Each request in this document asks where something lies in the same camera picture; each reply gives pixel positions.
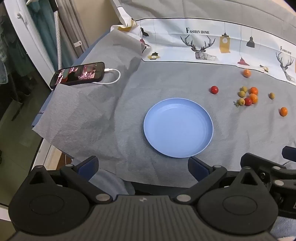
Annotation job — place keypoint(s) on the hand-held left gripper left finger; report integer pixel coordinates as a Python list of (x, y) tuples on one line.
[(89, 165)]

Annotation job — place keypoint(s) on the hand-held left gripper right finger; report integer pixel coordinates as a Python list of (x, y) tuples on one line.
[(198, 168)]

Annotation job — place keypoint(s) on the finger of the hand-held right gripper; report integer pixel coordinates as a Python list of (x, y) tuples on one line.
[(253, 160), (289, 152)]

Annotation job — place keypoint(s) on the small orange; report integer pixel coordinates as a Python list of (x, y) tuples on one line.
[(283, 111), (254, 98), (254, 90), (247, 73)]

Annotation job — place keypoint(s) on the blue plate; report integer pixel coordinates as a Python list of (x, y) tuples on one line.
[(178, 128)]

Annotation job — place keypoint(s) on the red cherry tomato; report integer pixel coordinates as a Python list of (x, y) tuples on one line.
[(214, 90), (248, 101)]

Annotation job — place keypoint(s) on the green jujube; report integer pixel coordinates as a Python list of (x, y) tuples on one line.
[(241, 93), (272, 95), (244, 89), (241, 101)]

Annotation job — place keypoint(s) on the grey cloth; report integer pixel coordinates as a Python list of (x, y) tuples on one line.
[(97, 115)]

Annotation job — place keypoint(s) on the small green stem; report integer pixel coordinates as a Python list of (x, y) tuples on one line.
[(236, 104)]

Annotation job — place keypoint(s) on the black smartphone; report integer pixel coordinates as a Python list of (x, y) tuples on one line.
[(77, 73)]

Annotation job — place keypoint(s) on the white printed deer cloth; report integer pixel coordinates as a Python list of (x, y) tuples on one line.
[(175, 44)]

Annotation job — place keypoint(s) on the patterned white pole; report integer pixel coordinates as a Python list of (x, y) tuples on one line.
[(58, 37)]

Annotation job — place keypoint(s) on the grey curtain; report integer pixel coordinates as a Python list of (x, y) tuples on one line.
[(71, 25)]

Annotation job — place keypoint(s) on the teal curtain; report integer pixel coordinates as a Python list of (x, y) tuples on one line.
[(44, 25)]

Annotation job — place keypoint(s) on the grey quilt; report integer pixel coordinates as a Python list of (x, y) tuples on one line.
[(208, 10)]

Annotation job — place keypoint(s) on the white wall clip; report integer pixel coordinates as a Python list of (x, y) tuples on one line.
[(77, 43)]

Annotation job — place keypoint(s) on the white door frame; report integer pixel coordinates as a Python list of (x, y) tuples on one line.
[(30, 39)]

